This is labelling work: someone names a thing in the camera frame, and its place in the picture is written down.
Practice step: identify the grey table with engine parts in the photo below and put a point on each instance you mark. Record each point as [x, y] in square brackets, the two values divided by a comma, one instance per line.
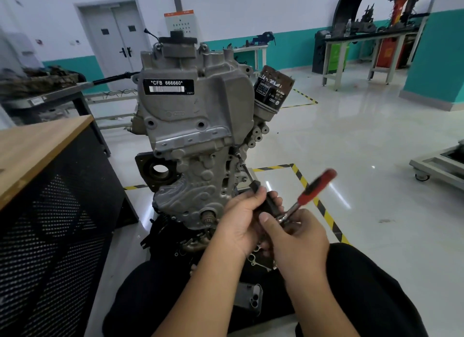
[40, 84]

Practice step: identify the person's right hand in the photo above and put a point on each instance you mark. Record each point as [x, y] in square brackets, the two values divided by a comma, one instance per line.
[304, 249]

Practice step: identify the small white table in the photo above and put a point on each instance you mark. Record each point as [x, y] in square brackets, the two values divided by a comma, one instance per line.
[253, 55]

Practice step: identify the black arch panel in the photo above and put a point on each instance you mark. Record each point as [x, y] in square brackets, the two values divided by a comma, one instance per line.
[342, 6]

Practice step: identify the red workshop machine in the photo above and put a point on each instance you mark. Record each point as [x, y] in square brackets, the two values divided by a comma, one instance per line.
[397, 21]

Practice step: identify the person's right forearm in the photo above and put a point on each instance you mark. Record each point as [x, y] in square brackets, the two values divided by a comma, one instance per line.
[319, 307]

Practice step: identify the person's left leg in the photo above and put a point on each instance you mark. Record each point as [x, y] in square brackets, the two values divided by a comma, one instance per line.
[145, 297]

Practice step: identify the long white black workbench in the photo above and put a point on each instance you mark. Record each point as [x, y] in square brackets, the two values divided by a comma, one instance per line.
[366, 39]

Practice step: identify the black socket extension bar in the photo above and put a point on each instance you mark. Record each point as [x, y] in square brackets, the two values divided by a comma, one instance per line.
[258, 193]

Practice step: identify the black bin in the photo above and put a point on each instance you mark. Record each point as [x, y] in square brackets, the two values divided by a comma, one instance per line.
[321, 52]

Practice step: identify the wooden top black mesh workbench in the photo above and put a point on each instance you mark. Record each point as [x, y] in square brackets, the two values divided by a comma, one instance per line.
[47, 209]

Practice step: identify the metal gasket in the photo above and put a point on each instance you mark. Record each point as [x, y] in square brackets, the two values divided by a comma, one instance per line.
[261, 261]

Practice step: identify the blue bench vise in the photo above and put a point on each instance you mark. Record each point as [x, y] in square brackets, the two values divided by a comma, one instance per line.
[265, 38]

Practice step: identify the grey double door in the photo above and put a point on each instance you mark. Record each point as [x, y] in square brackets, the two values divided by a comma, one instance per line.
[115, 42]

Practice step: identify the black engine stand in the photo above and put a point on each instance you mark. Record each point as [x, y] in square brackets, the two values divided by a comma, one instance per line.
[170, 235]

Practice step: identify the person's leg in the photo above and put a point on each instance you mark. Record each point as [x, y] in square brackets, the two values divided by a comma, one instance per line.
[145, 297]
[373, 289]

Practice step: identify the white wheeled cart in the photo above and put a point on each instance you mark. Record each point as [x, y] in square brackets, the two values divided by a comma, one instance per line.
[440, 160]

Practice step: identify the person's left hand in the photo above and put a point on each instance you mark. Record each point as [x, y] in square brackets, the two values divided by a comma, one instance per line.
[235, 228]

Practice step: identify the grey car engine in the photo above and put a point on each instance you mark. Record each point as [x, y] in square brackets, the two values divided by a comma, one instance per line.
[195, 122]

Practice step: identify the person's left forearm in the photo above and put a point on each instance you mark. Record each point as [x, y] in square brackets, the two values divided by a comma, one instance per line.
[203, 297]

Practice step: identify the person's left thumb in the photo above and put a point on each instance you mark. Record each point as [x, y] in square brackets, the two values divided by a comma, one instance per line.
[263, 199]

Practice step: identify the black engine stand lever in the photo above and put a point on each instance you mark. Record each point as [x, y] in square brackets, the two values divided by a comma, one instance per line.
[114, 78]

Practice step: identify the person's right thumb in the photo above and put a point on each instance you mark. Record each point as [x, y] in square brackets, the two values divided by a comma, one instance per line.
[271, 227]

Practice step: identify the dark smartphone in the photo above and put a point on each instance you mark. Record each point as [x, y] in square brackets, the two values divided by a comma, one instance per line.
[248, 299]

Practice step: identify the white electrical cabinet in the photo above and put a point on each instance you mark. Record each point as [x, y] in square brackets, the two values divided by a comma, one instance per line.
[181, 25]

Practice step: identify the black oil filter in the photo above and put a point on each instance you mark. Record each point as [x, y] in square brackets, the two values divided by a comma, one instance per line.
[272, 90]

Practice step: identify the person's right leg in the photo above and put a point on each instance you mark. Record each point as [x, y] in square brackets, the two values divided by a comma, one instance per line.
[373, 289]

